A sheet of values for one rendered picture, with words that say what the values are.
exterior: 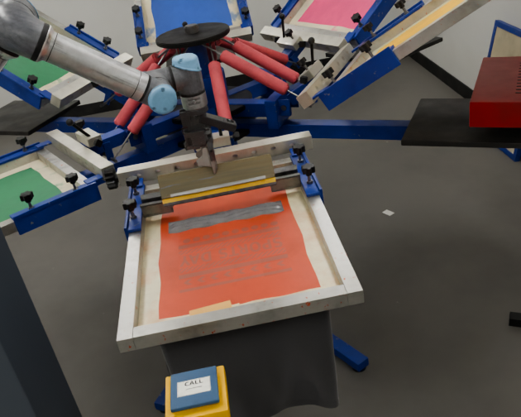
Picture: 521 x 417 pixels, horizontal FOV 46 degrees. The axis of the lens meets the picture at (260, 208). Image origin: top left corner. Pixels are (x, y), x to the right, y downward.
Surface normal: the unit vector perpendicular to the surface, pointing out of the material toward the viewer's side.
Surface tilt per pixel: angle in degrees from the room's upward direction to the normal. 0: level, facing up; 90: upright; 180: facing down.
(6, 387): 90
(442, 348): 0
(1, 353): 90
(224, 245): 0
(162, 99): 90
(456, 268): 0
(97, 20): 90
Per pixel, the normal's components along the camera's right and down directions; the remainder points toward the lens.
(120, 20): 0.13, 0.48
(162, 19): -0.06, -0.48
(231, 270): -0.15, -0.86
